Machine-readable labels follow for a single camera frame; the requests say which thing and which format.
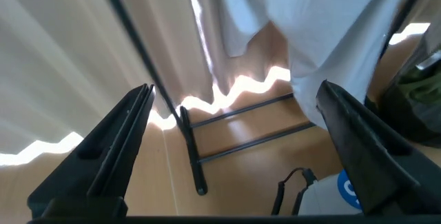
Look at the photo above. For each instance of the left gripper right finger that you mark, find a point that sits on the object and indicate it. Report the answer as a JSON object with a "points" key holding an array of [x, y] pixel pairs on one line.
{"points": [[389, 179]]}

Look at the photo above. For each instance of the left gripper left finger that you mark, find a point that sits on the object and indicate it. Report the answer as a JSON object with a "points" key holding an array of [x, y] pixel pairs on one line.
{"points": [[69, 182]]}

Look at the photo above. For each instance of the pale grey shorts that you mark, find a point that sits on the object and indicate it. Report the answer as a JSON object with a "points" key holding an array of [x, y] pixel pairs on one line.
{"points": [[327, 27]]}

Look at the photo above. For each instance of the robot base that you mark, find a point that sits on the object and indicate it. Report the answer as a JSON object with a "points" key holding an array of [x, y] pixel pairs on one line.
{"points": [[324, 196]]}

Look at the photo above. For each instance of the white laundry basket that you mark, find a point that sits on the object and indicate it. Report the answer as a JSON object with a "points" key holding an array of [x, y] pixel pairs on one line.
{"points": [[399, 113]]}

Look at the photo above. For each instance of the black clothes rack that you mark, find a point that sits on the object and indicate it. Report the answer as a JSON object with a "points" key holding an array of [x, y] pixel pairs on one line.
{"points": [[194, 155]]}

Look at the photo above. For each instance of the beige curtain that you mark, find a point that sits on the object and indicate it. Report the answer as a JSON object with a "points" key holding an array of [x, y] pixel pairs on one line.
{"points": [[69, 45]]}

